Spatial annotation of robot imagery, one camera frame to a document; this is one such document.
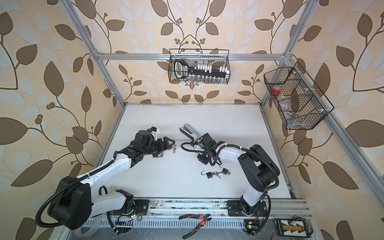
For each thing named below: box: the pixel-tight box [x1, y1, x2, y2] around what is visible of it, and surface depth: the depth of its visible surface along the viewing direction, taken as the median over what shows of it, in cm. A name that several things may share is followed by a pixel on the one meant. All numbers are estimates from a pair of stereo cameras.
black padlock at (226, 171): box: [222, 168, 231, 175], surface depth 88 cm
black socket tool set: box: [174, 59, 230, 80], surface depth 85 cm
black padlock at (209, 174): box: [200, 170, 213, 179], surface depth 86 cm
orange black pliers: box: [178, 213, 212, 240], surface depth 72 cm
